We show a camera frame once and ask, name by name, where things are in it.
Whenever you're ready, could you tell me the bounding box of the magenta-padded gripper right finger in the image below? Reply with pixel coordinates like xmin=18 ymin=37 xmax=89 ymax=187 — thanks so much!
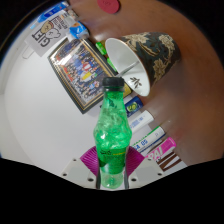
xmin=123 ymin=146 xmax=165 ymax=190

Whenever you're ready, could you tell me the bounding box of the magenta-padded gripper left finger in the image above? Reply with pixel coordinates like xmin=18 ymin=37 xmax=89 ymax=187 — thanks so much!
xmin=60 ymin=146 xmax=101 ymax=190

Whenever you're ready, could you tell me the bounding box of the green plastic drink bottle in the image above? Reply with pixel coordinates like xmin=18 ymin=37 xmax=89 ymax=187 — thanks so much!
xmin=93 ymin=76 xmax=133 ymax=190

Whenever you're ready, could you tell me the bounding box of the pink and white tube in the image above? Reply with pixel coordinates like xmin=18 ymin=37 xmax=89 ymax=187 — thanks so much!
xmin=144 ymin=136 xmax=178 ymax=160

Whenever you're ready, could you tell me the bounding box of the white and green tube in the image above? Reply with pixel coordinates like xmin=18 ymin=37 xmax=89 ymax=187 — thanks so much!
xmin=131 ymin=125 xmax=167 ymax=154

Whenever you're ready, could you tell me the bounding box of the white bottle with blue cap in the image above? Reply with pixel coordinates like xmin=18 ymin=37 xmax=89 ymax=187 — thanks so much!
xmin=128 ymin=109 xmax=155 ymax=132

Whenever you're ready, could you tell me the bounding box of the dark blue pump bottle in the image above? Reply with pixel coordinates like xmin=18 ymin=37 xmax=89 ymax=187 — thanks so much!
xmin=124 ymin=95 xmax=145 ymax=118

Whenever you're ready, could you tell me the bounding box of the framed group photo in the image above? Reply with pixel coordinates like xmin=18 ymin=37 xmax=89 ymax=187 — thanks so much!
xmin=47 ymin=38 xmax=133 ymax=115

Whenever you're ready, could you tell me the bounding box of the white spoon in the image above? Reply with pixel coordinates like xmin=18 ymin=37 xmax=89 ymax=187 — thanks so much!
xmin=116 ymin=59 xmax=139 ymax=78

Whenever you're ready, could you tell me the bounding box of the small green packet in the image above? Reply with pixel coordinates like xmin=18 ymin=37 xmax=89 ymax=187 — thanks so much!
xmin=95 ymin=41 xmax=108 ymax=56
xmin=106 ymin=57 xmax=118 ymax=73

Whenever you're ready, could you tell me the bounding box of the dark floral paper cup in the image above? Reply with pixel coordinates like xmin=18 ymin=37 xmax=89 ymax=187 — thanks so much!
xmin=104 ymin=31 xmax=183 ymax=98

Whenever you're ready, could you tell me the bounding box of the blue tissue pack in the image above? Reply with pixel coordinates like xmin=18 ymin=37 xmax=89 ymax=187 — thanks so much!
xmin=68 ymin=21 xmax=90 ymax=41

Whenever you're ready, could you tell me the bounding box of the white paper gift bag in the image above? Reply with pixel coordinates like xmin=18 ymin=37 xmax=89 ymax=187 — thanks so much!
xmin=22 ymin=9 xmax=79 ymax=59

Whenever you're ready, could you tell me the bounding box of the blue detergent bottle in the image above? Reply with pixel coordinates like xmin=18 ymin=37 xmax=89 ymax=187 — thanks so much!
xmin=29 ymin=1 xmax=69 ymax=29

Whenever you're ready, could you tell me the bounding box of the flat round red coaster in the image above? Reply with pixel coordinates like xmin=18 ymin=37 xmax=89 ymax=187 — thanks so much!
xmin=96 ymin=0 xmax=121 ymax=15

